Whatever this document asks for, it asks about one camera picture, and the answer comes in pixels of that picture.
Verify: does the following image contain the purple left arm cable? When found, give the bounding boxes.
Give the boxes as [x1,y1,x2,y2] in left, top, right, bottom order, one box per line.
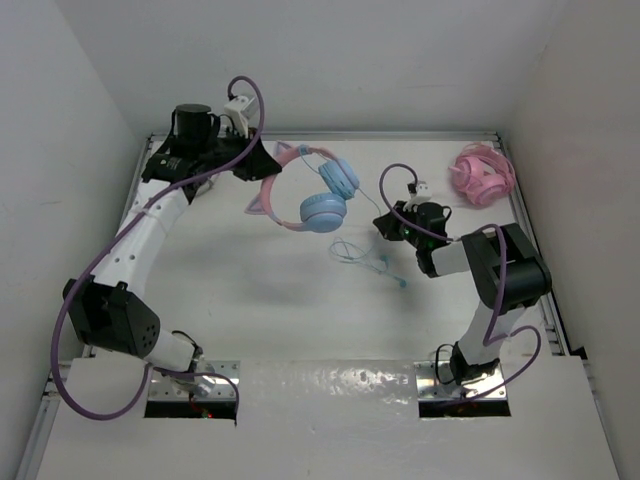
[51,75,266,421]

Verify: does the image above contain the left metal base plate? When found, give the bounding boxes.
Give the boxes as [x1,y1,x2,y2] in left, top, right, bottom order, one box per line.
[147,359,240,402]

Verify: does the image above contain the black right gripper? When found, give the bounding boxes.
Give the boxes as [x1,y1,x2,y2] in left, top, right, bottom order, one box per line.
[374,201,425,250]

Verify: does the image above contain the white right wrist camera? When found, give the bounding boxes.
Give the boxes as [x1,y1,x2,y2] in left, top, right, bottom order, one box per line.
[405,180,432,211]

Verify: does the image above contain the pink wrapped headphones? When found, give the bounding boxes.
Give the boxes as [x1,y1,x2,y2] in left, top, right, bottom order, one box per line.
[449,143,516,207]

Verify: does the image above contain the pink blue cat-ear headphones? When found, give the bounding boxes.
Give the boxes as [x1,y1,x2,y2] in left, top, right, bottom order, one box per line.
[243,142,409,290]

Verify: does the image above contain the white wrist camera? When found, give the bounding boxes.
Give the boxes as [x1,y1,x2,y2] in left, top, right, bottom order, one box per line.
[405,180,432,211]
[224,95,259,138]

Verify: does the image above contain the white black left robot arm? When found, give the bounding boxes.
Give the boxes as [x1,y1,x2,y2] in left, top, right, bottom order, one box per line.
[64,95,278,372]

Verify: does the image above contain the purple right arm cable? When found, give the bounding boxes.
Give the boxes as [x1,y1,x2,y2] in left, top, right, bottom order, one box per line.
[378,163,543,401]

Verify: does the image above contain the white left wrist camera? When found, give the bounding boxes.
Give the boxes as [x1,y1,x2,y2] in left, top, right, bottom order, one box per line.
[224,95,259,138]

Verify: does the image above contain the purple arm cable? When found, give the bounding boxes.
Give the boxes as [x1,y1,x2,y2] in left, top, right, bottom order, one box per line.
[378,163,543,401]
[51,75,266,421]

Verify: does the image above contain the metal base plate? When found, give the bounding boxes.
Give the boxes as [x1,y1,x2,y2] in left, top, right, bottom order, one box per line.
[147,359,240,402]
[414,360,508,403]

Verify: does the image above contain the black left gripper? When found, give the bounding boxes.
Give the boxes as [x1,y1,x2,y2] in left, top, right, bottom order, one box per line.
[196,123,279,181]

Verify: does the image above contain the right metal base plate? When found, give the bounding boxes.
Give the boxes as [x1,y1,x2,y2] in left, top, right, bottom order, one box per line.
[414,360,508,403]

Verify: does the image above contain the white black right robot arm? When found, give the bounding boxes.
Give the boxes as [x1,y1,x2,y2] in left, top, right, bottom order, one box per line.
[373,201,552,385]

